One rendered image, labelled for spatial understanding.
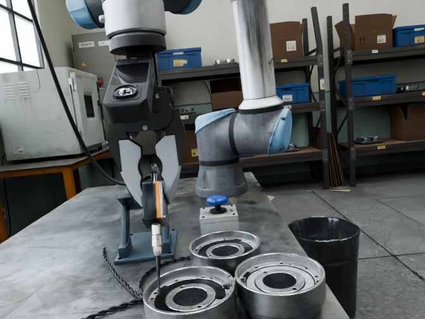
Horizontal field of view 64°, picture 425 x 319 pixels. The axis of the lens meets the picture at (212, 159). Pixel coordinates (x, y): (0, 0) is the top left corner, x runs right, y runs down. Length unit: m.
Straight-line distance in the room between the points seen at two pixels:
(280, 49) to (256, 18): 3.16
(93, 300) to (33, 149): 2.32
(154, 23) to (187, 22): 4.11
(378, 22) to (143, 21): 4.06
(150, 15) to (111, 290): 0.37
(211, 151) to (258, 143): 0.13
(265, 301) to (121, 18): 0.35
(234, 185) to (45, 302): 0.55
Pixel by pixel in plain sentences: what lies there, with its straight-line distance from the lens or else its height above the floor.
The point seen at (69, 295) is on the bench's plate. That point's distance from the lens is 0.56.
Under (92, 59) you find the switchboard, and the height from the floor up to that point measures 1.74.
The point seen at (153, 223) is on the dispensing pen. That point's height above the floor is 0.91.
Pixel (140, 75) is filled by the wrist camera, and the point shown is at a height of 1.08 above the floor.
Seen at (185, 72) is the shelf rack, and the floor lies 1.45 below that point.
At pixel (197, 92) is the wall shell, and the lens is 4.43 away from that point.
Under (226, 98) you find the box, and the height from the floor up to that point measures 1.14.
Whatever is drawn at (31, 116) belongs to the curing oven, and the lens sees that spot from 2.77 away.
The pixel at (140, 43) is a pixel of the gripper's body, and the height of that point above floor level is 1.12.
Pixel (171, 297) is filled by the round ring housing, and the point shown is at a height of 0.83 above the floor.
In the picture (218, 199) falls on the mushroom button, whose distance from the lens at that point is 0.64.
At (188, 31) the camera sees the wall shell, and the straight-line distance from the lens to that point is 4.53.
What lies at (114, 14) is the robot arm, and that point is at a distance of 0.45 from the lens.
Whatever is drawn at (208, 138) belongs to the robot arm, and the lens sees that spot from 0.92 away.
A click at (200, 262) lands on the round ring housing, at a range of 0.49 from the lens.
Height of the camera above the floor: 1.04
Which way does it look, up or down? 8 degrees down
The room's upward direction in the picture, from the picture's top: 6 degrees counter-clockwise
